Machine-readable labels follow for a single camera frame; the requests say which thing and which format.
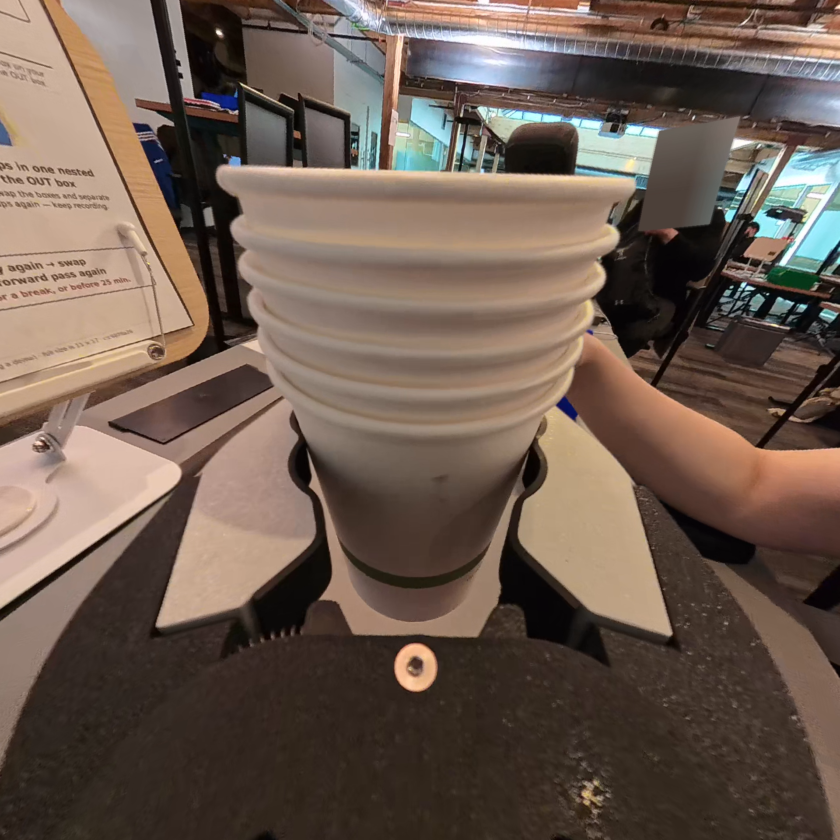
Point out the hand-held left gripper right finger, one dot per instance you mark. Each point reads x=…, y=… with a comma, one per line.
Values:
x=590, y=531

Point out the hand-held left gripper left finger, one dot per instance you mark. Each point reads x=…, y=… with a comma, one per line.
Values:
x=243, y=525

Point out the stack of white paper cups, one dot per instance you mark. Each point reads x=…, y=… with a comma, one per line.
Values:
x=420, y=472

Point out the person's right forearm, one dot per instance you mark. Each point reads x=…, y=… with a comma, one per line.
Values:
x=689, y=453

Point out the grey box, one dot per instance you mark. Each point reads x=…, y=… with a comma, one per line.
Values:
x=751, y=344

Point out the white bag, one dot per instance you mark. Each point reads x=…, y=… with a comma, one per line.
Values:
x=814, y=407

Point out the green box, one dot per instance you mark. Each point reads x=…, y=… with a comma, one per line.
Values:
x=791, y=277

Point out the wooden work table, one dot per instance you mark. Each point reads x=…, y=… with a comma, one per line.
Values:
x=814, y=293

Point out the black metal pole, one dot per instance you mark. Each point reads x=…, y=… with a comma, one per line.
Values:
x=187, y=177

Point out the white printed instruction sheet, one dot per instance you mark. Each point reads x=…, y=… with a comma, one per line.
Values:
x=65, y=216

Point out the wooden sign board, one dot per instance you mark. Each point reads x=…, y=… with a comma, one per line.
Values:
x=133, y=172

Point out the blue jacket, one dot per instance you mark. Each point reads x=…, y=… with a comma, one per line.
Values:
x=154, y=164

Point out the black rounded headrest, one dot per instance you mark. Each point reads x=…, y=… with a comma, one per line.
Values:
x=541, y=148

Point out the black easel signboard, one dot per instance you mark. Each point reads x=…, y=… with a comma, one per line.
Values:
x=266, y=131

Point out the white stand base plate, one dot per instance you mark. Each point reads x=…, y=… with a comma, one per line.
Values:
x=98, y=485

